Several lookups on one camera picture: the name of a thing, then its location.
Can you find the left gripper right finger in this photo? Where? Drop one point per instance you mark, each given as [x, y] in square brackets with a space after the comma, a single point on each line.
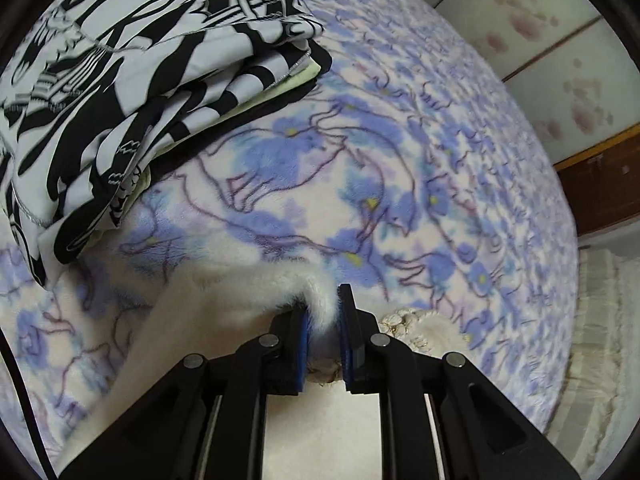
[441, 418]

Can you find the cream fleece jacket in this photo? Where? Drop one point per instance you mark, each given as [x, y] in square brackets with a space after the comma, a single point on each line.
[324, 432]

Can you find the blue cat-print fleece blanket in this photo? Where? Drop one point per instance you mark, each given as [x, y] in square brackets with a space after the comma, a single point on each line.
[408, 171]

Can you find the brown wooden cabinet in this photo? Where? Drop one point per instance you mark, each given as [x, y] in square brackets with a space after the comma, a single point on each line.
[601, 184]

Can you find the white ribbed rug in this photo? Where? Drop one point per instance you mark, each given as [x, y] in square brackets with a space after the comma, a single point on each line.
[598, 406]

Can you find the black white printed folded garment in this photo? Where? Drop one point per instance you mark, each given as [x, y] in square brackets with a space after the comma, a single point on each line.
[94, 84]

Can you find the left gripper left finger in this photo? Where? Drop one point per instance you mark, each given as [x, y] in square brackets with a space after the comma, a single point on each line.
[204, 419]

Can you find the paw-print sliding door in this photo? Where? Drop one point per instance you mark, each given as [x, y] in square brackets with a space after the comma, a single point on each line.
[562, 62]

